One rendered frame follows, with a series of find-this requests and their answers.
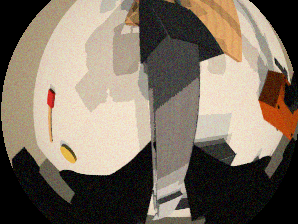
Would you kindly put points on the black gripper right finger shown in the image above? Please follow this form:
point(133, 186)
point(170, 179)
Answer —
point(209, 181)

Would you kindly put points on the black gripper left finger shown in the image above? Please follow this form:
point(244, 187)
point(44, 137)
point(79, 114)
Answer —
point(129, 188)

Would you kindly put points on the grey roasting tin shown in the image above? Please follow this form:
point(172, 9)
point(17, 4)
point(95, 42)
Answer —
point(220, 152)

